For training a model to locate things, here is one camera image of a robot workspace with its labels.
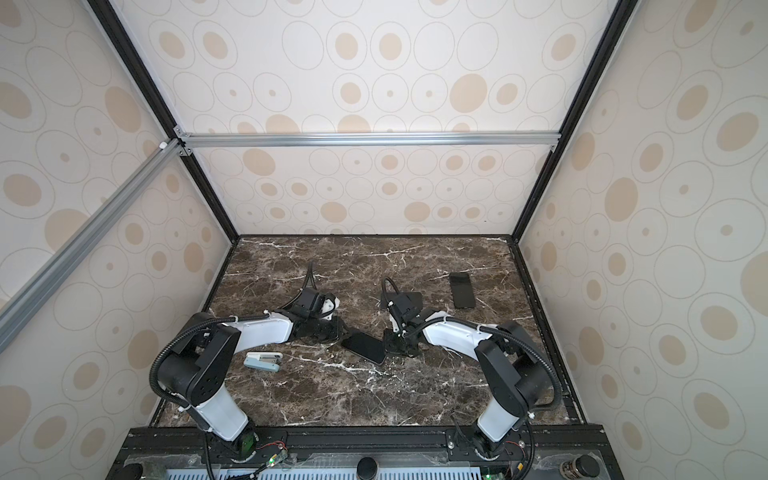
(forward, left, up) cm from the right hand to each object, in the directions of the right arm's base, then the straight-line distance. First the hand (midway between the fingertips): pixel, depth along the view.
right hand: (386, 351), depth 88 cm
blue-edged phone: (+1, -2, +22) cm, 23 cm away
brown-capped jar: (-29, -42, +7) cm, 52 cm away
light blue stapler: (-2, +35, 0) cm, 35 cm away
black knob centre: (-29, +4, +7) cm, 30 cm away
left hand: (+6, +9, +2) cm, 11 cm away
